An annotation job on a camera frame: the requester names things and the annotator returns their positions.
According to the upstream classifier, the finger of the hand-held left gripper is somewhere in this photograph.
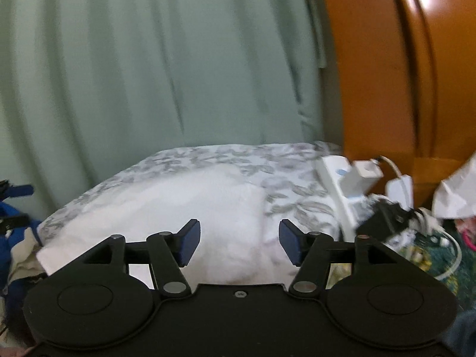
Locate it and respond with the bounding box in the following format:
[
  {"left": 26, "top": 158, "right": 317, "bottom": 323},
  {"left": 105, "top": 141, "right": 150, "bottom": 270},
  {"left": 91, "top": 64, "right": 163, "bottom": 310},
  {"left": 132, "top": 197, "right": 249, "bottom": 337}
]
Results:
[
  {"left": 0, "top": 214, "right": 30, "bottom": 233},
  {"left": 0, "top": 179, "right": 35, "bottom": 198}
]

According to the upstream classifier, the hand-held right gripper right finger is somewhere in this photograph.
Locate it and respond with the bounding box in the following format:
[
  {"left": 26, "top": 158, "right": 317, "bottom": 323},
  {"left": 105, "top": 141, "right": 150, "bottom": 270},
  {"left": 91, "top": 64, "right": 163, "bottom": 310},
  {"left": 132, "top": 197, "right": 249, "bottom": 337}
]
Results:
[{"left": 279, "top": 219, "right": 400, "bottom": 300}]

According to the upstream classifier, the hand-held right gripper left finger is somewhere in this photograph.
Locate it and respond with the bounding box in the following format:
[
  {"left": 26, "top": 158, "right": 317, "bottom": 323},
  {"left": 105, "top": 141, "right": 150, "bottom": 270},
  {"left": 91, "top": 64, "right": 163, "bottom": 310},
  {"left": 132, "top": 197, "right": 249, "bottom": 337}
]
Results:
[{"left": 80, "top": 219, "right": 201, "bottom": 298}]

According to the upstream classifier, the white ribbed sweater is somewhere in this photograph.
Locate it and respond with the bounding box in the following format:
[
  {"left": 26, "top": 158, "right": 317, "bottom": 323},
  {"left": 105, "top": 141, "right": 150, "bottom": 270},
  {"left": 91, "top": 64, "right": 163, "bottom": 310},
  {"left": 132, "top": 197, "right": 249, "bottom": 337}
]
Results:
[{"left": 37, "top": 165, "right": 266, "bottom": 287}]

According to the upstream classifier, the blue and cream sweater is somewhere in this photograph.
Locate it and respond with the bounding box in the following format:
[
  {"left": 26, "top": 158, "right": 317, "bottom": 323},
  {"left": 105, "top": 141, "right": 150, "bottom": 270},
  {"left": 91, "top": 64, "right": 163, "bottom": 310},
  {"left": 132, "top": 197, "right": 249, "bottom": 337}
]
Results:
[{"left": 0, "top": 199, "right": 47, "bottom": 343}]

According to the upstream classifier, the white power strip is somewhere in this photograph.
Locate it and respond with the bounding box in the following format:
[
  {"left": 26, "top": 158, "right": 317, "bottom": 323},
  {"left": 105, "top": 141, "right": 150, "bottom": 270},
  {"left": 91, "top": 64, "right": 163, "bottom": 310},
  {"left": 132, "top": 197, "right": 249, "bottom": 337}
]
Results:
[{"left": 316, "top": 156, "right": 376, "bottom": 239}]

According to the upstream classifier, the black power adapter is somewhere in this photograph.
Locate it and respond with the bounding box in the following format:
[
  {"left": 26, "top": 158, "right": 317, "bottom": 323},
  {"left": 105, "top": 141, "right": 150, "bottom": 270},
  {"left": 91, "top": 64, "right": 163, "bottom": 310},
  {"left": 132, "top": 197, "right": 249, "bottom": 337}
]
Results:
[{"left": 357, "top": 199, "right": 411, "bottom": 246}]

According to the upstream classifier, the white charger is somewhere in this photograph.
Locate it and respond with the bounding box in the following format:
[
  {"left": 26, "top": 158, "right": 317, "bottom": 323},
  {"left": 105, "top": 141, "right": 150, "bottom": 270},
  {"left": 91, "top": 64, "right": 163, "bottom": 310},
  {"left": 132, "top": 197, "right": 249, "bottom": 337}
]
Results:
[{"left": 342, "top": 161, "right": 383, "bottom": 198}]

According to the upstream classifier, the white plug adapter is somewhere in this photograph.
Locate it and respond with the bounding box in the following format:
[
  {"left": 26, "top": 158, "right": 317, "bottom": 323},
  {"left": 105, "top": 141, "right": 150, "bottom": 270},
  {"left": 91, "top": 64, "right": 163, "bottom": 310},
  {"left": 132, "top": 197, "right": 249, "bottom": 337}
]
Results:
[{"left": 385, "top": 176, "right": 413, "bottom": 209}]

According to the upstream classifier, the pink object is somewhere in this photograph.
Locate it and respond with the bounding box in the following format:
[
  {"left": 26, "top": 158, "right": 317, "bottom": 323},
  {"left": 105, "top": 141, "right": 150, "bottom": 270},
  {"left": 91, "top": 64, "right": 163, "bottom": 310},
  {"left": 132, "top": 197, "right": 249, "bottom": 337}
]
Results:
[{"left": 459, "top": 219, "right": 476, "bottom": 251}]

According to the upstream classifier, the green curtain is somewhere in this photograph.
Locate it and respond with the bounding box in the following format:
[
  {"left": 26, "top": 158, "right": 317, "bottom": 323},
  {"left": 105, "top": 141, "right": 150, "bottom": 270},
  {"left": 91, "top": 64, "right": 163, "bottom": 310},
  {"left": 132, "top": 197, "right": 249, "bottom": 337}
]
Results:
[{"left": 0, "top": 0, "right": 328, "bottom": 227}]

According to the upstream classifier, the wooden headboard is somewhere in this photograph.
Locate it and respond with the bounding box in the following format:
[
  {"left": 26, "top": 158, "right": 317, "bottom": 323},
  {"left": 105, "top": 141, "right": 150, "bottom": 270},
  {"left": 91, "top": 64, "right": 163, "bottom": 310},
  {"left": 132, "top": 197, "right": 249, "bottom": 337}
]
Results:
[{"left": 316, "top": 0, "right": 476, "bottom": 209}]

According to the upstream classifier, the white charging cable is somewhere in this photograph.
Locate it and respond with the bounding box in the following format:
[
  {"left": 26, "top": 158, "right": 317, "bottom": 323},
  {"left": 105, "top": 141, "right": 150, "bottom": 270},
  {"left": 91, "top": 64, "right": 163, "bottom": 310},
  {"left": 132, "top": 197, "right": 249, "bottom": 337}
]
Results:
[{"left": 409, "top": 208, "right": 464, "bottom": 281}]

